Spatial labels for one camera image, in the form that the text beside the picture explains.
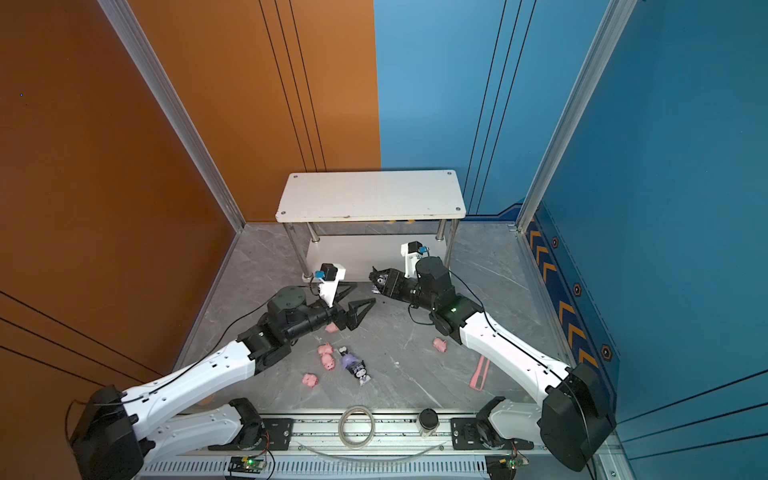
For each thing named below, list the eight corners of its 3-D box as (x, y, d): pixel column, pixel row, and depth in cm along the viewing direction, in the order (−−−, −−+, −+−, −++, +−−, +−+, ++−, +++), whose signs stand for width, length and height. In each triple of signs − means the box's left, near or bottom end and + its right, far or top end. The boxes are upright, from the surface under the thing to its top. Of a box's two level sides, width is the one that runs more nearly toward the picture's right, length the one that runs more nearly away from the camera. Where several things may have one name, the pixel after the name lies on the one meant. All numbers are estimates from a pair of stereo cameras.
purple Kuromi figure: (334, 357, 87) (333, 353, 85) (344, 348, 89) (343, 343, 87) (351, 374, 84) (350, 371, 82) (361, 364, 86) (360, 360, 84)
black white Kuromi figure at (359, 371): (356, 388, 82) (355, 385, 80) (349, 371, 85) (348, 368, 83) (371, 380, 83) (370, 377, 81) (364, 364, 86) (363, 360, 84)
